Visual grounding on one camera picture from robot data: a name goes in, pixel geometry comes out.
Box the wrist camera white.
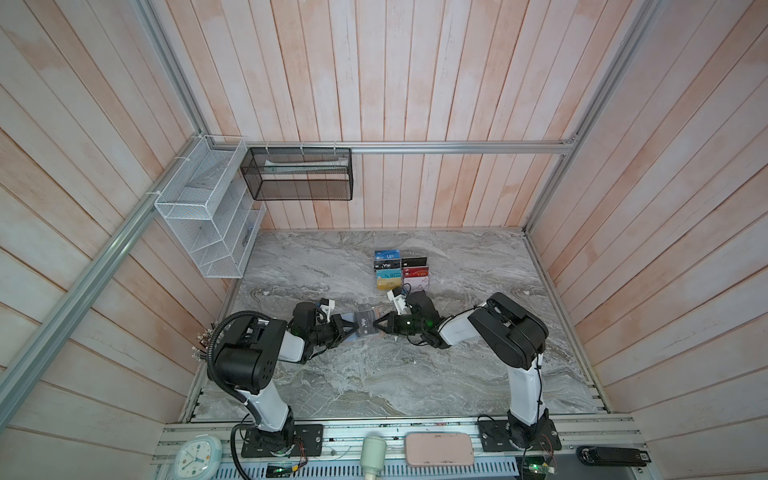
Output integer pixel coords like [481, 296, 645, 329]
[318, 298, 335, 321]
[387, 287, 407, 315]

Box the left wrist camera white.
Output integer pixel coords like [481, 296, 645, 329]
[318, 298, 335, 321]

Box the black credit card right column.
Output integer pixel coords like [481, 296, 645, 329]
[401, 256, 428, 268]

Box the white wire mesh shelf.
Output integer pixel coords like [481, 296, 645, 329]
[155, 135, 266, 279]

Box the black stapler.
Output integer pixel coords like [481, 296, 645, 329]
[576, 446, 651, 467]

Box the grey credit card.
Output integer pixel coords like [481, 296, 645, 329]
[354, 309, 379, 337]

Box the pink rectangular case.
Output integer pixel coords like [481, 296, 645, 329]
[404, 433, 475, 467]

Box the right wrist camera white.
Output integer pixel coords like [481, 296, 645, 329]
[387, 287, 407, 315]

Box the gold credit card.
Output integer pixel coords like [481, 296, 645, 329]
[376, 277, 402, 291]

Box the white light bulb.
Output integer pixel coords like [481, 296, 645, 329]
[360, 436, 387, 480]

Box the black credit card left column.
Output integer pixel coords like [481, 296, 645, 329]
[374, 259, 401, 270]

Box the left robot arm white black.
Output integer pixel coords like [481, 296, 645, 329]
[206, 299, 359, 456]

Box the white analog clock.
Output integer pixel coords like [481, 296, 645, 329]
[172, 435, 222, 480]

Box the red credit card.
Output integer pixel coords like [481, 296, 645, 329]
[402, 266, 430, 278]

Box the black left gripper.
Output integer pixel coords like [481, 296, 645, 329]
[309, 314, 359, 349]

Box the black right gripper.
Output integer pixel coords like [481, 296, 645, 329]
[372, 311, 426, 335]

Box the black mesh basket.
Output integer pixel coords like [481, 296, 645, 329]
[240, 147, 354, 201]

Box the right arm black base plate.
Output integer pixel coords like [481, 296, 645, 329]
[477, 415, 562, 452]

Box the black credit card column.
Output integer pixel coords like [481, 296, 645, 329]
[374, 259, 401, 270]
[401, 256, 428, 268]

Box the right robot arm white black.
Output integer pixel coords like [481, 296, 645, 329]
[373, 288, 549, 449]

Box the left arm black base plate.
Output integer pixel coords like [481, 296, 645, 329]
[240, 423, 324, 459]

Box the black corrugated cable hose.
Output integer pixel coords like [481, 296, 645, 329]
[205, 310, 277, 403]

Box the bundle of coloured pens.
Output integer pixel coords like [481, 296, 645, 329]
[192, 323, 216, 362]

